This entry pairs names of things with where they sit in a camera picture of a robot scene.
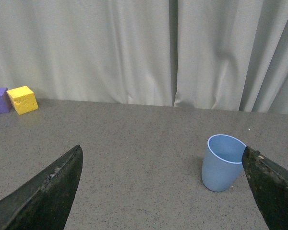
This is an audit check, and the grey curtain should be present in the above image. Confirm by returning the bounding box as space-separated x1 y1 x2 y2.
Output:
0 0 288 114

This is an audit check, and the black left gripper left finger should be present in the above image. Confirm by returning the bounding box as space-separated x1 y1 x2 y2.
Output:
0 145 83 230

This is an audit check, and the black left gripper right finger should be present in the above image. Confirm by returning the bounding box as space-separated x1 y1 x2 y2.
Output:
242 147 288 230

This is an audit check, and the blue plastic cup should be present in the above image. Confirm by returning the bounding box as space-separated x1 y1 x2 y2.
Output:
202 134 246 192

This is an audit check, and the yellow foam cube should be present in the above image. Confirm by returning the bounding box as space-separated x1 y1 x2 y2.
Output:
7 86 38 115

